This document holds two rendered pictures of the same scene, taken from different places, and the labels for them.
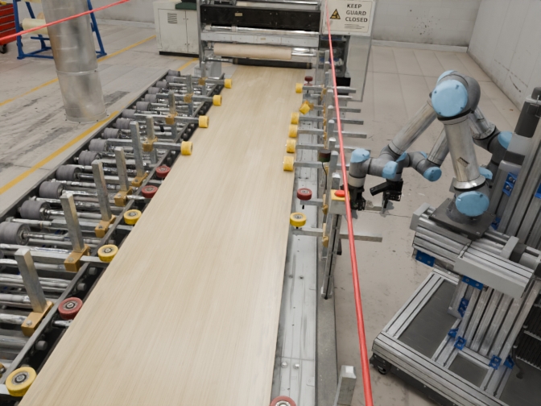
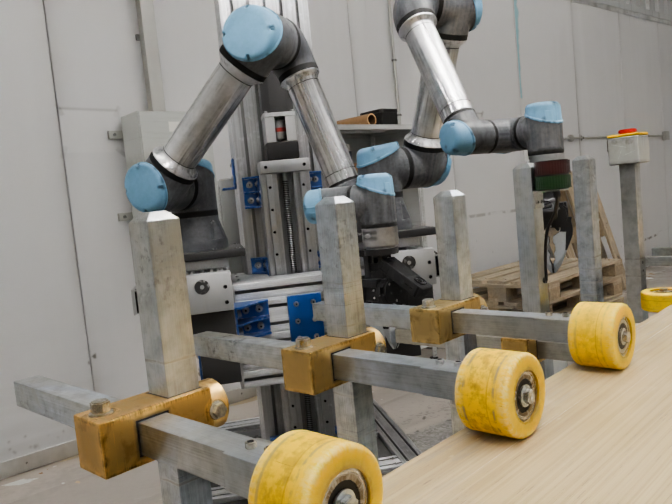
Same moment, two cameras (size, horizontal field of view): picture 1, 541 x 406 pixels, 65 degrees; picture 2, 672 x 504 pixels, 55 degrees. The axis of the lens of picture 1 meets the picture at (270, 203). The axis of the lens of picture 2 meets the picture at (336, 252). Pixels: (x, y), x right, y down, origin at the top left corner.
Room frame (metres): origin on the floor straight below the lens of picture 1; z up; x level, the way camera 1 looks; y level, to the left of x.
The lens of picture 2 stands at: (3.05, 0.16, 1.14)
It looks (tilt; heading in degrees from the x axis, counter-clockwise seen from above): 5 degrees down; 220
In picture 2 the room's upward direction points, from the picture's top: 6 degrees counter-clockwise
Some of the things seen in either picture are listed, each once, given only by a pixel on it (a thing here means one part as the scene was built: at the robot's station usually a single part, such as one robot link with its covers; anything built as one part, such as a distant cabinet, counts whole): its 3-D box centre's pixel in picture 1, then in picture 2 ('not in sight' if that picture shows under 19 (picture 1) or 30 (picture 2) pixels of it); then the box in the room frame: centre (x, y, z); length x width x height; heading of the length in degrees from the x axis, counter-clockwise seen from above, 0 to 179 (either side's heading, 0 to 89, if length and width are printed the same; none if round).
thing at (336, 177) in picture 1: (330, 218); (590, 271); (1.68, -0.29, 0.94); 0.03 x 0.03 x 0.48; 86
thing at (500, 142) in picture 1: (506, 147); (190, 185); (1.99, -1.17, 1.21); 0.13 x 0.12 x 0.14; 18
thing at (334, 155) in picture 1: (329, 193); (535, 296); (1.93, -0.30, 0.93); 0.03 x 0.03 x 0.48; 86
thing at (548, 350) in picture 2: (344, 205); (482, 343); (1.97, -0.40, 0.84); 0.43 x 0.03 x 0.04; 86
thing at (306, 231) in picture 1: (336, 234); not in sight; (1.72, -0.33, 0.82); 0.43 x 0.03 x 0.04; 86
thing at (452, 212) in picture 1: (466, 205); (382, 211); (1.60, -0.85, 1.09); 0.15 x 0.15 x 0.10
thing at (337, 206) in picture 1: (339, 203); (628, 150); (1.42, -0.27, 1.18); 0.07 x 0.07 x 0.08; 86
